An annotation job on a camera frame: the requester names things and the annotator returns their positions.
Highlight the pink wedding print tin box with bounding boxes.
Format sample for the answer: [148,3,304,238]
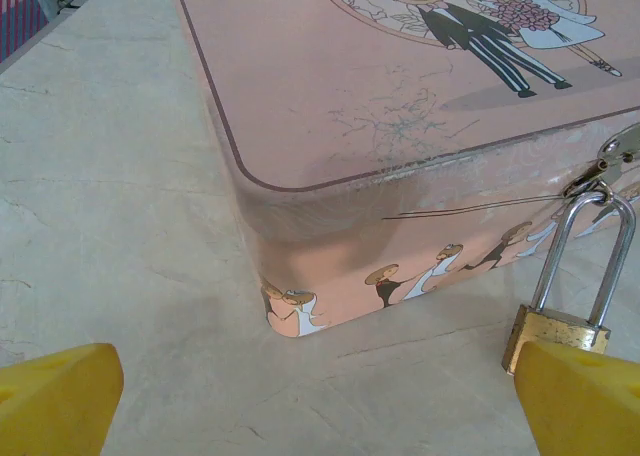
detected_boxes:
[169,0,640,338]

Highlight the multicolour striped checked cloth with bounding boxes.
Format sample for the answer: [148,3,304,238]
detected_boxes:
[0,0,166,65]

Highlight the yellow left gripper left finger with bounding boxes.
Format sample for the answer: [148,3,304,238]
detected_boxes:
[0,342,125,456]

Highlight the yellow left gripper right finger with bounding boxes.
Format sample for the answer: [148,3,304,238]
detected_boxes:
[514,341,640,456]

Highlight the brass padlock with steel shackle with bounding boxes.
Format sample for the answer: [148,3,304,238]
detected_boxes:
[501,189,637,376]

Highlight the silver hasp latch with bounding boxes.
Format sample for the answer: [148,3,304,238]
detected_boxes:
[563,122,640,200]

